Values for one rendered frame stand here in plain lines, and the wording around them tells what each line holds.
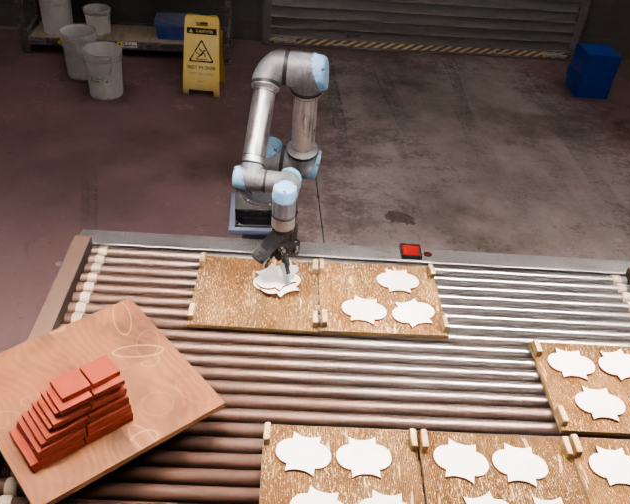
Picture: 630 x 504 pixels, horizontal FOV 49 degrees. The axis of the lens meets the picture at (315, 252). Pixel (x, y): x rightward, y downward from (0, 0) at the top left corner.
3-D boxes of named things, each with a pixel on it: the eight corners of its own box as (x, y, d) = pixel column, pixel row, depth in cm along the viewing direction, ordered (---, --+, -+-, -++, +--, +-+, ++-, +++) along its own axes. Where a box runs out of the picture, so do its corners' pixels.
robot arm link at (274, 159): (252, 160, 270) (253, 131, 261) (286, 165, 269) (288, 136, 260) (246, 178, 261) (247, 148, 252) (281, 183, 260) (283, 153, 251)
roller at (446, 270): (95, 253, 247) (93, 242, 244) (620, 282, 258) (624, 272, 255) (91, 261, 243) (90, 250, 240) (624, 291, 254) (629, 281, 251)
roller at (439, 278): (91, 261, 243) (90, 250, 240) (625, 291, 254) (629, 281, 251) (88, 270, 239) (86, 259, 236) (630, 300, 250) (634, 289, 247)
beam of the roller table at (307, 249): (84, 241, 255) (82, 228, 251) (626, 272, 266) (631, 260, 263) (78, 255, 248) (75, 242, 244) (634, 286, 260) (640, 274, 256)
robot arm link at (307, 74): (283, 160, 269) (288, 41, 226) (320, 165, 269) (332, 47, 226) (278, 182, 262) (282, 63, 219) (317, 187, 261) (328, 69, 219)
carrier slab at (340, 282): (317, 265, 244) (318, 261, 243) (430, 270, 247) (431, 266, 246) (320, 333, 217) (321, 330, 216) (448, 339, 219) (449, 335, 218)
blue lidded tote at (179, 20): (157, 28, 630) (156, 11, 621) (201, 31, 634) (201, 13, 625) (153, 40, 606) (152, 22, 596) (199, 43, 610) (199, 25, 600)
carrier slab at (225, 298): (201, 258, 242) (201, 255, 241) (317, 265, 244) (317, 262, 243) (186, 327, 214) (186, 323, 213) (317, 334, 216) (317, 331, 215)
